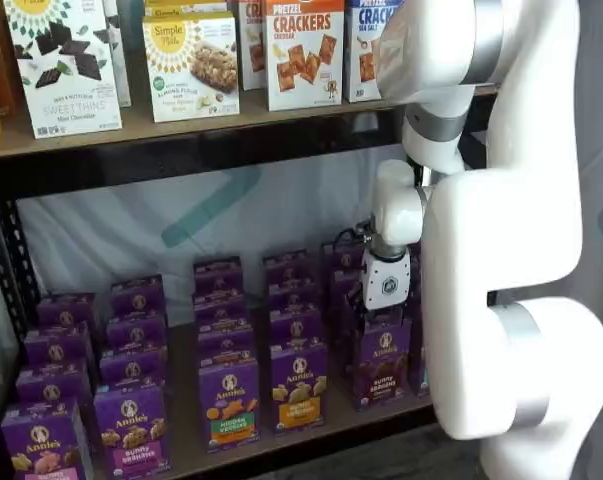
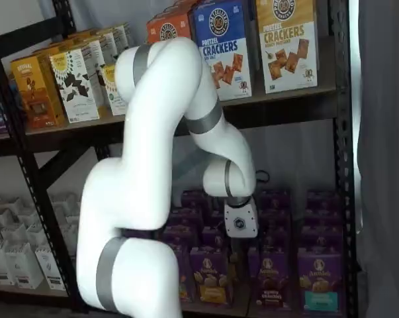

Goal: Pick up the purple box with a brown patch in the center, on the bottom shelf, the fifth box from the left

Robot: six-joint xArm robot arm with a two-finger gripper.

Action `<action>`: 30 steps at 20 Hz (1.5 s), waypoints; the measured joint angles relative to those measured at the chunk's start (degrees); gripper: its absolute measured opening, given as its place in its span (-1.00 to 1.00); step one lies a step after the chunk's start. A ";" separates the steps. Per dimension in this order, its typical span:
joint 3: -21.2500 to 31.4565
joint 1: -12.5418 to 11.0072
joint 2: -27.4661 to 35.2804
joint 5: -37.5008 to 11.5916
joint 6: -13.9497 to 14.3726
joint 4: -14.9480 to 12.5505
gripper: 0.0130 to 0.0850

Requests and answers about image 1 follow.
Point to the purple Annie's chocolate grahams box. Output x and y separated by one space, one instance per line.
381 370

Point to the grey side curtain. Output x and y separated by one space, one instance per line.
601 150

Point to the orange cheddar pretzel crackers box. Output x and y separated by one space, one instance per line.
306 60

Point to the Simple Mills almond bar box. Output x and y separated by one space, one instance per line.
191 70
181 7

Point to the blue sea salt crackers box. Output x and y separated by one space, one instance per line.
361 50

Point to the black metal shelving rack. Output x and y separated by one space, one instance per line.
131 170

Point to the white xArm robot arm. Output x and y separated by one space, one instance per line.
506 225

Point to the purple Annie's snack box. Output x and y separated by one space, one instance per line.
56 347
51 385
136 331
138 297
415 280
341 257
293 296
216 275
133 367
341 282
342 330
286 267
296 327
66 312
221 312
226 342

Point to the purple Annie's bunny grahams box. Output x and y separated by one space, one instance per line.
131 430

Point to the Sweet Thins mint chocolate box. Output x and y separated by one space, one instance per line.
66 75

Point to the purple Annie's hidden veggies box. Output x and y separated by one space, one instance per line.
228 405

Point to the purple Annie's box pink label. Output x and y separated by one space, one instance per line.
41 445

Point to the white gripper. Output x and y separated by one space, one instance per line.
386 285

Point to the purple Annie's box yellow label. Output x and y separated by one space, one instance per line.
298 390

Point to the white snack box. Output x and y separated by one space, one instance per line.
118 60

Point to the wooden shelf board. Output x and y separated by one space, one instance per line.
131 132
183 400

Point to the white backdrop sheet teal logo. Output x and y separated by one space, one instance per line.
106 235

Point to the purple Annie's box teal label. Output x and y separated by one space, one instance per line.
420 360

